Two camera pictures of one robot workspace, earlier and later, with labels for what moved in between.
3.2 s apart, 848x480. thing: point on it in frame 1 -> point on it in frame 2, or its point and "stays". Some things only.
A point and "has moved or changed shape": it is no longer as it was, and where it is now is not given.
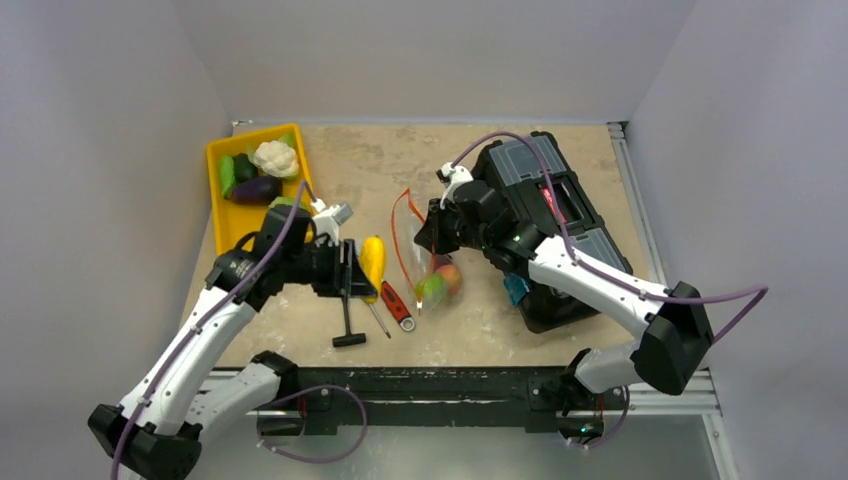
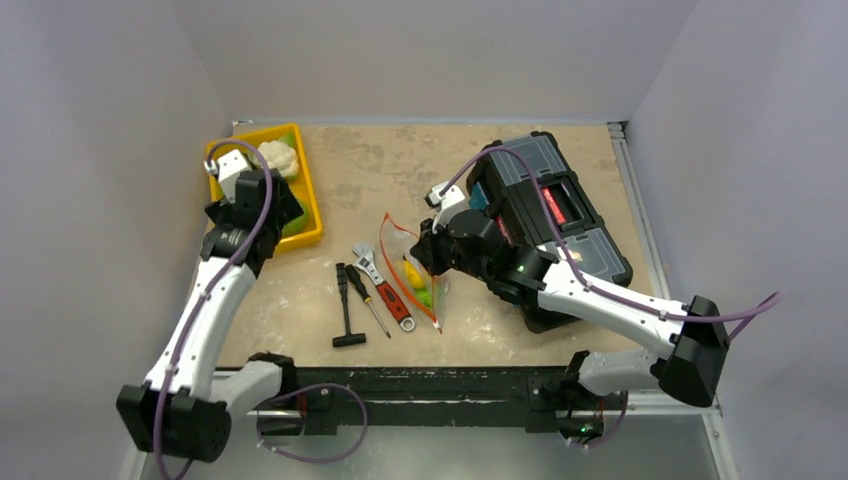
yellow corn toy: [373, 259] -> [413, 277]
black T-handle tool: [348, 338] stays
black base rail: [347, 398] stays
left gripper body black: [327, 265] -> [286, 211]
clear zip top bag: [434, 279] has moved or changed shape
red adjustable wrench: [397, 306] stays
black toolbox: [537, 178] stays
